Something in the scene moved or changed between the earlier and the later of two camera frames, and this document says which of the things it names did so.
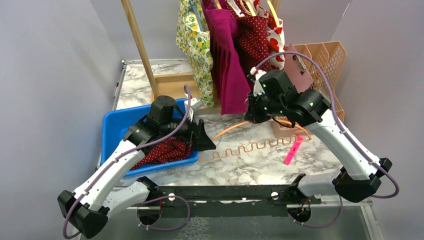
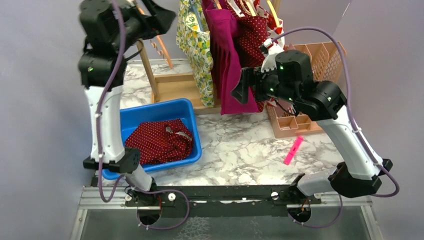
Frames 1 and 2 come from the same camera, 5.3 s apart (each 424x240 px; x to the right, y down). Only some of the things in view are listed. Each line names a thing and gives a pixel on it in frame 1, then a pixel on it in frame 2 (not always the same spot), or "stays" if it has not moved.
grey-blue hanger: (196, 13) stays
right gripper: (252, 114) → (249, 75)
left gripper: (198, 137) → (158, 23)
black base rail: (226, 201) stays
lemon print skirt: (196, 44) stays
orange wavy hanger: (206, 156) → (167, 56)
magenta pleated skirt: (231, 82) stays
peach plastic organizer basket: (331, 57) stays
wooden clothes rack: (179, 85) stays
